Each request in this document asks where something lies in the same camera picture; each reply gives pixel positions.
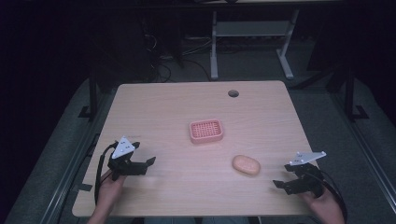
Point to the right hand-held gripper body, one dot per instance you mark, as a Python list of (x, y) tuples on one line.
[(306, 172)]

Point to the person's left hand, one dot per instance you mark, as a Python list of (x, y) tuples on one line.
[(110, 189)]

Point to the black metal stand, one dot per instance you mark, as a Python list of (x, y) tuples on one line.
[(351, 93), (91, 93)]

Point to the person's right hand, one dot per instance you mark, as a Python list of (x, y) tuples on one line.
[(325, 207)]

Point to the white metal table frame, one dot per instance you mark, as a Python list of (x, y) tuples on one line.
[(249, 43)]

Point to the pink soap dish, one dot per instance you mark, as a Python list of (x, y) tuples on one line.
[(206, 131)]

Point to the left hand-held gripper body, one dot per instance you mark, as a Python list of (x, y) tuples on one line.
[(125, 157)]

